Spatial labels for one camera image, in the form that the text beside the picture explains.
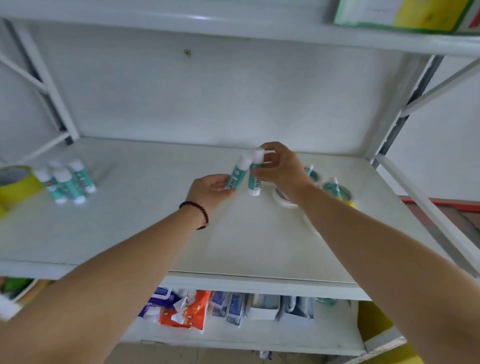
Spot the green yellow cardboard box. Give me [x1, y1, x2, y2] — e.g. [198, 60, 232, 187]
[333, 0, 480, 35]

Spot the white open box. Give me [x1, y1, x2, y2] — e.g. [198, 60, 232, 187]
[279, 296, 315, 328]
[247, 294, 281, 322]

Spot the green packets pile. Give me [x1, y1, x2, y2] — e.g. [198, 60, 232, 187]
[0, 277, 50, 323]

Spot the person's left forearm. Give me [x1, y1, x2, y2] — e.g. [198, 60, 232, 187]
[0, 204, 209, 364]

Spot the orange white packet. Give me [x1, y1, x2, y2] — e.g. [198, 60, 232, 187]
[158, 289, 212, 331]

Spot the white metal shelf rack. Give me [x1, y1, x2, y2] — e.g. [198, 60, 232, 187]
[0, 0, 480, 364]

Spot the person's right forearm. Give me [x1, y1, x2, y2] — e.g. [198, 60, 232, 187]
[290, 182, 480, 364]

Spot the purple white packet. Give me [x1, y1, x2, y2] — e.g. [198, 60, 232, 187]
[137, 287, 181, 320]

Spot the white tape roll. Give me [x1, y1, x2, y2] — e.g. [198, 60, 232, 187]
[272, 167, 324, 209]

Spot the person's right hand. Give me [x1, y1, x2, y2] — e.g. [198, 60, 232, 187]
[251, 142, 316, 196]

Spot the person's left hand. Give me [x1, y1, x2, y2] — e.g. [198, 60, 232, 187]
[185, 174, 238, 217]

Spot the teal yellow tape roll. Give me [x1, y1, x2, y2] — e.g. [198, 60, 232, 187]
[322, 180, 356, 208]

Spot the yellow white box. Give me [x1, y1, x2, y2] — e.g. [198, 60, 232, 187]
[357, 300, 425, 364]

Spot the dark bead bracelet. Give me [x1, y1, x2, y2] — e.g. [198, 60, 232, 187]
[179, 201, 210, 230]

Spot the blue grey packet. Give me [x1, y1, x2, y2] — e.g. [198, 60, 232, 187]
[226, 293, 247, 326]
[210, 291, 228, 318]

